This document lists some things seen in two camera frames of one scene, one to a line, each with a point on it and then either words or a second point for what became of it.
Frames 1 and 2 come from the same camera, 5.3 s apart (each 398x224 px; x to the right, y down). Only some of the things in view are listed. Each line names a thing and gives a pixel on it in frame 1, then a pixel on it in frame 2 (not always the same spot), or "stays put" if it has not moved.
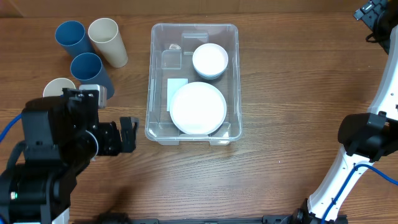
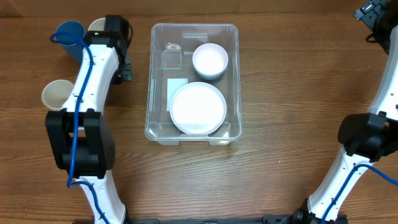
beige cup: [54, 88] stays put
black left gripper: [100, 138] → [121, 70]
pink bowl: [210, 59] stays put
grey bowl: [211, 76] stays put
